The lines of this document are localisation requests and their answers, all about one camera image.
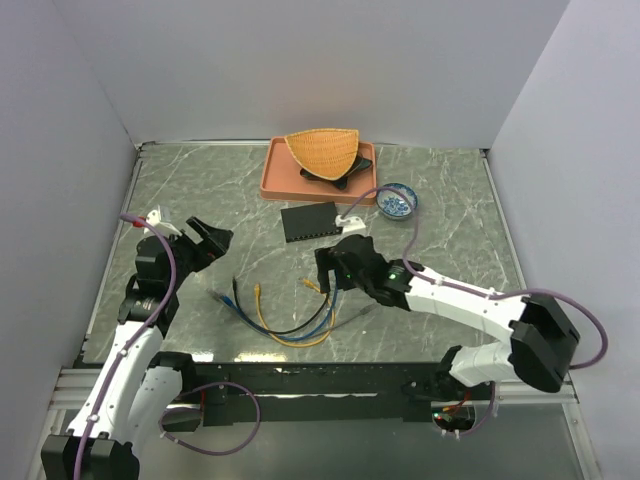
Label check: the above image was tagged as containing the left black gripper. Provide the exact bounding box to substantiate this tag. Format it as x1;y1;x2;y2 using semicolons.
165;216;232;291

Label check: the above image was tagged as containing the black network switch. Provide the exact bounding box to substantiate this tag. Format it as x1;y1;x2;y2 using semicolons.
280;202;342;243

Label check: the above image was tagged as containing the blue ethernet cable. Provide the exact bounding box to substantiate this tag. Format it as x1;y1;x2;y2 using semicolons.
219;284;342;342

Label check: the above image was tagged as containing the yellow ethernet cable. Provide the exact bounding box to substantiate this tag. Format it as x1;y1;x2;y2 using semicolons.
253;278;336;349

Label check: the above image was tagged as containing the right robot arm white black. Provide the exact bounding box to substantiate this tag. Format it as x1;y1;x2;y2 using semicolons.
314;235;580;399

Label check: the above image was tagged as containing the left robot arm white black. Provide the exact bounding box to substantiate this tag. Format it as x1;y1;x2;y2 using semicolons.
41;212;233;479

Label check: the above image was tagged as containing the salmon pink tray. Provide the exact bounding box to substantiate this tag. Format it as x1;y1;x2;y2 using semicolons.
260;136;377;204

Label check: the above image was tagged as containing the blue white ceramic bowl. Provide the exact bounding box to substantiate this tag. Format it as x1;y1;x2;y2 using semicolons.
376;183;419;221

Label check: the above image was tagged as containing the black dish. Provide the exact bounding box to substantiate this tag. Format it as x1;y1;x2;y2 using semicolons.
299;154;373;190

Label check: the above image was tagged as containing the orange woven basket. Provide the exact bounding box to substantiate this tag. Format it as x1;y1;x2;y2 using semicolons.
284;128;359;180

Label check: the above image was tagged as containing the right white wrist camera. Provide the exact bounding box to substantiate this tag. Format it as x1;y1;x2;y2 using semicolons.
335;215;367;236

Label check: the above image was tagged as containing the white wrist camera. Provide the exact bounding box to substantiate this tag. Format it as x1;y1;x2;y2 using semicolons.
144;205;181;237
335;215;367;236

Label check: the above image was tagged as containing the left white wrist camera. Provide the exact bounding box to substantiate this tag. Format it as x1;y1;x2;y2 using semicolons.
144;205;181;237

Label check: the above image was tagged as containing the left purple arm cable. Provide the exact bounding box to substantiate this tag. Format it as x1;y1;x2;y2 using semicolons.
72;212;179;480

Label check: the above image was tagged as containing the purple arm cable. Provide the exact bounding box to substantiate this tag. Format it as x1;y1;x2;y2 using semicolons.
72;212;179;480
335;187;610;371

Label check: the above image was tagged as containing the grey ethernet cable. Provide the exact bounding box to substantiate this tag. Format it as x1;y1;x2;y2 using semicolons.
207;288;376;334

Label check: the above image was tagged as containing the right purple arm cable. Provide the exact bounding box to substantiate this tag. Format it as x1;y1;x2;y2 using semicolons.
335;187;610;371

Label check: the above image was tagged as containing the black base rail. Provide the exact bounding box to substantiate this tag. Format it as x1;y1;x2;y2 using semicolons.
137;359;494;426

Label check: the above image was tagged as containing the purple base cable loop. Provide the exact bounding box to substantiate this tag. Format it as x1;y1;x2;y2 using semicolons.
158;381;262;457

